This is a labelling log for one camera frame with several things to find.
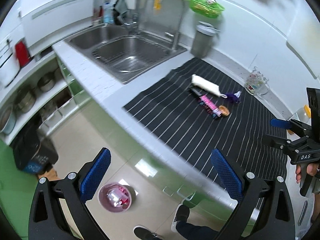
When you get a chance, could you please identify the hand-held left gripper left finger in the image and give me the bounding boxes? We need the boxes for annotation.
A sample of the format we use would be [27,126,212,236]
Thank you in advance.
[28,147,112,240]

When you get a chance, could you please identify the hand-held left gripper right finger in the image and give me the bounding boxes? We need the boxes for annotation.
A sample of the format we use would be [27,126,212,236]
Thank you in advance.
[210,148,295,240]

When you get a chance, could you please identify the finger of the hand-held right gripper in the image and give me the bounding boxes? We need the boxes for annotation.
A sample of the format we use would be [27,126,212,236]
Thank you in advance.
[270,119,312,137]
[265,135,297,153]

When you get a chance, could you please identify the pink round waste bin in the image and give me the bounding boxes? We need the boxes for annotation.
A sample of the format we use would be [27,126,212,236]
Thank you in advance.
[98,182,132,213]

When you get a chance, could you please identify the clear plastic bottle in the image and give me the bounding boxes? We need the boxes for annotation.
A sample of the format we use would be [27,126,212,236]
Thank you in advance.
[106,189,130,209]

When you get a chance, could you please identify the black trash bag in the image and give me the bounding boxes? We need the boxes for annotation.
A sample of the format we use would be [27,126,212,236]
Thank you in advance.
[12,122,59,174]

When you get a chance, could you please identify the person's right hand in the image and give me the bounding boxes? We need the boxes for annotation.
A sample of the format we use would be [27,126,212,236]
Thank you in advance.
[295,162,320,184]

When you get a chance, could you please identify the glass jar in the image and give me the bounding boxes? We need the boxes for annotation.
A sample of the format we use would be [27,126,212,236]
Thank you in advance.
[287,104,312,135]

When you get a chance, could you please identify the printed glass mug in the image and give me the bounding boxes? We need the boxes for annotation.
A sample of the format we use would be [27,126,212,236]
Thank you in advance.
[245,67,270,96]

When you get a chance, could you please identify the black striped mat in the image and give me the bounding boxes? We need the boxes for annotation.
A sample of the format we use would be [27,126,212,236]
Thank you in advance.
[122,57,289,214]

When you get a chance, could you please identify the purple wrapper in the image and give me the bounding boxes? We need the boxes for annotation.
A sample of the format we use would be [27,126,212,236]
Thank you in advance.
[226,91,242,104]

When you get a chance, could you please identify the person's black shoe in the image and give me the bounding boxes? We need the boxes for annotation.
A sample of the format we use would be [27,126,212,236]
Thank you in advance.
[133,225,163,240]
[171,204,190,232]

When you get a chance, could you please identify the person's dark trouser leg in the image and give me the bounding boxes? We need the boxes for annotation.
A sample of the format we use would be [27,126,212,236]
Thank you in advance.
[176,220,225,240]

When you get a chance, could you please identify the white sponge cloth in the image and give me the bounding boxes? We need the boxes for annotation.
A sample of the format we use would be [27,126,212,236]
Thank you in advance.
[191,74,228,98]

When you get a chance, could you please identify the white open shelf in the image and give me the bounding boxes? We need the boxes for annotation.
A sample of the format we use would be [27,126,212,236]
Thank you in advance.
[0,52,83,145]

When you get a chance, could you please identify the steel pot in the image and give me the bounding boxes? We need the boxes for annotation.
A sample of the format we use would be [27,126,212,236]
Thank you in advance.
[14,87,38,114]
[37,72,57,93]

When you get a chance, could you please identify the pale blue pot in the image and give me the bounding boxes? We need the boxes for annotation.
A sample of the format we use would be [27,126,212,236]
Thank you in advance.
[0,104,17,134]

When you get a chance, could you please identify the grey lidded container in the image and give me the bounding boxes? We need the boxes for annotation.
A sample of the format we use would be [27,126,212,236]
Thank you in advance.
[191,22,220,58]

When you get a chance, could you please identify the stainless steel sink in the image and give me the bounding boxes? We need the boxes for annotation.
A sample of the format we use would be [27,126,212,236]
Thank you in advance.
[64,25,188,84]

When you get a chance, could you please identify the tall chrome faucet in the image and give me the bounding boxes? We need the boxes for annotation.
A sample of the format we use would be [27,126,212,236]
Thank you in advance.
[159,0,187,53]

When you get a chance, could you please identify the green plastic basket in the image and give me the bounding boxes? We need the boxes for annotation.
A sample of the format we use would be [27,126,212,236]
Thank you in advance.
[189,0,225,19]

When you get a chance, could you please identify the short chrome faucet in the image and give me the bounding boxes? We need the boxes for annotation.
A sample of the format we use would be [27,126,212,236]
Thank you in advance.
[104,0,143,35]

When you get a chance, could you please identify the blue plastic bottle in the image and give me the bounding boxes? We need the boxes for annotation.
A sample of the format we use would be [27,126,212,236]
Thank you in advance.
[103,4,113,25]

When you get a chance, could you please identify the white dishwasher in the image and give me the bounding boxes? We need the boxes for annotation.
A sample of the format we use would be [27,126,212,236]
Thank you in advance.
[19,0,97,55]

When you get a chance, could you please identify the grey dishcloth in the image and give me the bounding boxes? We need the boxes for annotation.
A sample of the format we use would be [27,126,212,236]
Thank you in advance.
[112,0,133,18]

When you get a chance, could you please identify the wire sink rack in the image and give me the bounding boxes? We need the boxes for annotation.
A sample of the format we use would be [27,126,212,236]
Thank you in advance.
[92,39,170,74]

